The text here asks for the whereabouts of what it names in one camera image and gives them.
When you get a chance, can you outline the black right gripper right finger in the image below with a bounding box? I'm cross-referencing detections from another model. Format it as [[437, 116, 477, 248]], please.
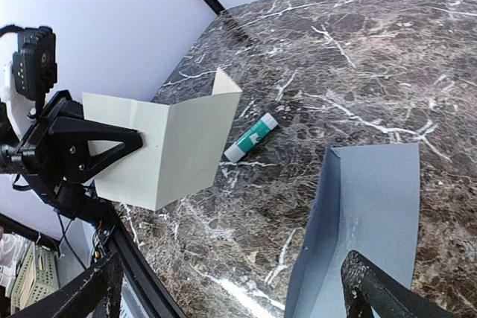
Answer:
[[341, 250, 454, 317]]

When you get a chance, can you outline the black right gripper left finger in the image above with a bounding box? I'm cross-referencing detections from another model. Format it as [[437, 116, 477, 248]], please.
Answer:
[[13, 252, 124, 318]]

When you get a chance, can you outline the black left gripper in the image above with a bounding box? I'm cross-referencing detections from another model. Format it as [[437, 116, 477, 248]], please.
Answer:
[[1, 90, 143, 221]]

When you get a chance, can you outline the grey-blue paper envelope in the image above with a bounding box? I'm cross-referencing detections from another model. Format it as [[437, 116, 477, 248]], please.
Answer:
[[284, 143, 420, 317]]

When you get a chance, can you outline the cream letter paper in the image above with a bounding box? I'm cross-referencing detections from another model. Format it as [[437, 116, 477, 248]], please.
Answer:
[[82, 69, 241, 211]]

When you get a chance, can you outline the green white glue stick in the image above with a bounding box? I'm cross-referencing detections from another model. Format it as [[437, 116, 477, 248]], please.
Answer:
[[224, 113, 278, 163]]

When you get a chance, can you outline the beige perforated storage crate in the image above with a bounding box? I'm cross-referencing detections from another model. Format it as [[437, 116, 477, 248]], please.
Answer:
[[10, 243, 59, 314]]

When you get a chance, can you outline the black front table rail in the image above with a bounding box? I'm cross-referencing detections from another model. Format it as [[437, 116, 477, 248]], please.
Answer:
[[105, 203, 186, 318]]

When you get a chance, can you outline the small circuit board with wires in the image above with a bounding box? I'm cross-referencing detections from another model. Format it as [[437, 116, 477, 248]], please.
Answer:
[[90, 220, 114, 264]]

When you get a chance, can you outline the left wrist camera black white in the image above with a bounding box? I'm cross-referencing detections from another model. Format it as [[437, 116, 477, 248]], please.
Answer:
[[1, 25, 57, 139]]

